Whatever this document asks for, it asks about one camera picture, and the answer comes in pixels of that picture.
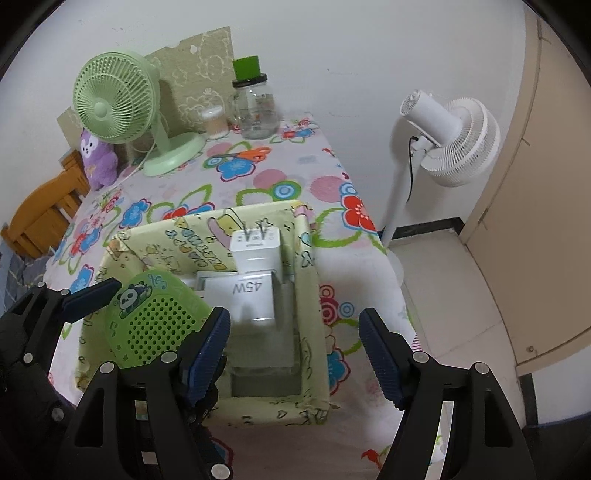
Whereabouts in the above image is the green cartoon printed board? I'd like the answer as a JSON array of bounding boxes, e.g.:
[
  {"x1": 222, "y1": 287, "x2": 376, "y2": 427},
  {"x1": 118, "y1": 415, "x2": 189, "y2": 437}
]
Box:
[{"x1": 56, "y1": 26, "x2": 234, "y2": 139}]

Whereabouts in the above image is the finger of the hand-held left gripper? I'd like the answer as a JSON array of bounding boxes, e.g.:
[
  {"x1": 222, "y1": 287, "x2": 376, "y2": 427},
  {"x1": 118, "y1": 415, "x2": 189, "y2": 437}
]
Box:
[
  {"x1": 4, "y1": 277, "x2": 123, "y2": 352},
  {"x1": 0, "y1": 332, "x2": 77, "y2": 444}
]

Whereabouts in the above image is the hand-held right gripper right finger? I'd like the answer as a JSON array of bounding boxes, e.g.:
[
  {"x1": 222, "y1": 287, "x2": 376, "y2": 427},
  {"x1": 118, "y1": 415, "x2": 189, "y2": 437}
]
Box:
[{"x1": 359, "y1": 308, "x2": 529, "y2": 480}]

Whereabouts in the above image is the purple plush bunny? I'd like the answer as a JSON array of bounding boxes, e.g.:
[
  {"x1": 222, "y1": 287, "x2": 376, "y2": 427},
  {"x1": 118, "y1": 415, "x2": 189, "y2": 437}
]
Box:
[{"x1": 78, "y1": 128, "x2": 120, "y2": 191}]

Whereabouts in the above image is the green desk fan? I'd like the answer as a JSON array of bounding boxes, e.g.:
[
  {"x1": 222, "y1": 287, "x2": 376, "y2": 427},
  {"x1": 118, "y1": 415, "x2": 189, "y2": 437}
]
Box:
[{"x1": 73, "y1": 52, "x2": 206, "y2": 177}]

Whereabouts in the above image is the grey plaid bedding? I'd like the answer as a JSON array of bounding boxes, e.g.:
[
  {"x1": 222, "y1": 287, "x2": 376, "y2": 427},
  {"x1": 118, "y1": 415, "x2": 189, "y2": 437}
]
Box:
[{"x1": 0, "y1": 240, "x2": 49, "y2": 315}]

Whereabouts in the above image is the clear cotton swab jar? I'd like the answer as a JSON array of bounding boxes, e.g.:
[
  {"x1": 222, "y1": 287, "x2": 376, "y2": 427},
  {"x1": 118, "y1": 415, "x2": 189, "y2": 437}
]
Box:
[{"x1": 202, "y1": 105, "x2": 228, "y2": 140}]

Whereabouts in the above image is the white power adapter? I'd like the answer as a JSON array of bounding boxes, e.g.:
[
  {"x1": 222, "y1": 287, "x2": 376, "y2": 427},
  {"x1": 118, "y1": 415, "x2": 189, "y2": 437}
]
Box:
[{"x1": 229, "y1": 224, "x2": 283, "y2": 278}]

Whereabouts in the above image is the beige door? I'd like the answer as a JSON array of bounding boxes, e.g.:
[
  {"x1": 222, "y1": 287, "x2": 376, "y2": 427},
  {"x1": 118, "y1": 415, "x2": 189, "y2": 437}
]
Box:
[{"x1": 455, "y1": 9, "x2": 591, "y2": 374}]

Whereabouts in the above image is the white charger box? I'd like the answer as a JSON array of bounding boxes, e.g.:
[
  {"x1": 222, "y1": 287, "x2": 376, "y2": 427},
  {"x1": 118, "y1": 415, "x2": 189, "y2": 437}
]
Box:
[{"x1": 196, "y1": 272, "x2": 278, "y2": 324}]

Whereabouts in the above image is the wooden chair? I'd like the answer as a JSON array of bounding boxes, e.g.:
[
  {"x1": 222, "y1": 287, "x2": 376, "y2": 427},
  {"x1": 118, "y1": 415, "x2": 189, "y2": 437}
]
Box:
[{"x1": 0, "y1": 150, "x2": 90, "y2": 259}]

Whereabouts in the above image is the yellow cartoon printed storage box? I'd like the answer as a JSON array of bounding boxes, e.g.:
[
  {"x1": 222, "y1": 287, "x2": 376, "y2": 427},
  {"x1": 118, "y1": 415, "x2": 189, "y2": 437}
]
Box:
[{"x1": 76, "y1": 199, "x2": 331, "y2": 428}]

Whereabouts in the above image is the green perforated panda case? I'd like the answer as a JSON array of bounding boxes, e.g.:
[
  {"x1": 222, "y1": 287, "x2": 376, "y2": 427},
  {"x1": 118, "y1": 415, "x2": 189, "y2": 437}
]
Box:
[{"x1": 102, "y1": 270, "x2": 218, "y2": 370}]

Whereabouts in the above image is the white standing fan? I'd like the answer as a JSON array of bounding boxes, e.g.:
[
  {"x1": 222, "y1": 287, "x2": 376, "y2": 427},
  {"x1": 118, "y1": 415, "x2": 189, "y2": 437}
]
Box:
[{"x1": 376, "y1": 89, "x2": 502, "y2": 296}]

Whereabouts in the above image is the glass mug jar green lid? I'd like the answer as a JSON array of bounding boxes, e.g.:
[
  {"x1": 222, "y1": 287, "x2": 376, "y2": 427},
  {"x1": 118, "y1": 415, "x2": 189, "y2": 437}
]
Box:
[{"x1": 227, "y1": 55, "x2": 278, "y2": 140}]

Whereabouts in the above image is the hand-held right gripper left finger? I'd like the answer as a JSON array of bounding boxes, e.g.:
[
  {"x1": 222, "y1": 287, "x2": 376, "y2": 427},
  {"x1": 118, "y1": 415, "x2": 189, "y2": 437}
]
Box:
[{"x1": 60, "y1": 305, "x2": 234, "y2": 480}]

